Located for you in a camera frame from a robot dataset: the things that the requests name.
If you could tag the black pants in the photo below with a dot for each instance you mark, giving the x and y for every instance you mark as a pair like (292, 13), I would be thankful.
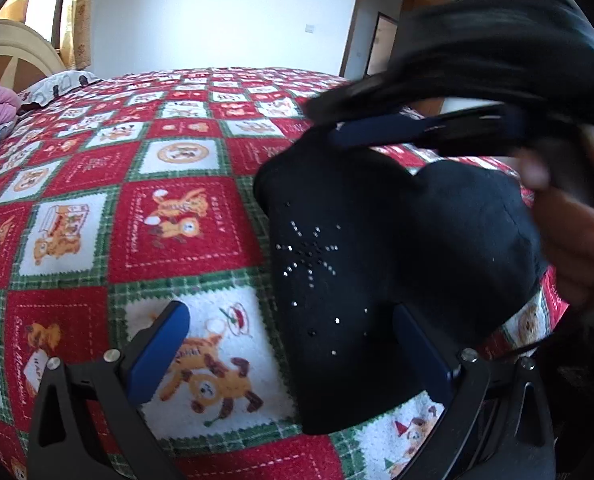
(357, 240)

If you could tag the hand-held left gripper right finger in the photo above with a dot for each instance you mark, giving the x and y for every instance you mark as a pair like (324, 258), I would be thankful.
(422, 350)

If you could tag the window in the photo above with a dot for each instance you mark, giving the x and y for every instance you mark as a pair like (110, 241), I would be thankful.
(42, 0)

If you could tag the red checked printed blanket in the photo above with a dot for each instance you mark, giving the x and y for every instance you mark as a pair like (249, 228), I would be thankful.
(177, 210)

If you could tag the grey patterned pillow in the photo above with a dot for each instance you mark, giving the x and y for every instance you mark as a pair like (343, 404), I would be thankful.
(57, 85)

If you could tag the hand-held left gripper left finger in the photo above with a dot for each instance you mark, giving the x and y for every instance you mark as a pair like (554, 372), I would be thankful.
(157, 355)

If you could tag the yellow curtain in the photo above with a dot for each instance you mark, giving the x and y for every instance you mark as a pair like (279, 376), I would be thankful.
(79, 20)

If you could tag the person's right hand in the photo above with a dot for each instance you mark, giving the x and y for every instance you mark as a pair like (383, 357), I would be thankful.
(572, 240)

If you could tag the brown wooden door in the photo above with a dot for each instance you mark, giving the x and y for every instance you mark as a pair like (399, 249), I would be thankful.
(427, 4)

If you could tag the brown door frame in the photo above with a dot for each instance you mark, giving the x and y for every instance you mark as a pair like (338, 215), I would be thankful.
(357, 20)

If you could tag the cream wooden headboard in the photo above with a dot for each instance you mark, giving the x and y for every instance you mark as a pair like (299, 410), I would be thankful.
(22, 55)

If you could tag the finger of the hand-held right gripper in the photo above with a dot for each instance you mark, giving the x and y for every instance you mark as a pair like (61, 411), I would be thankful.
(362, 100)
(377, 130)

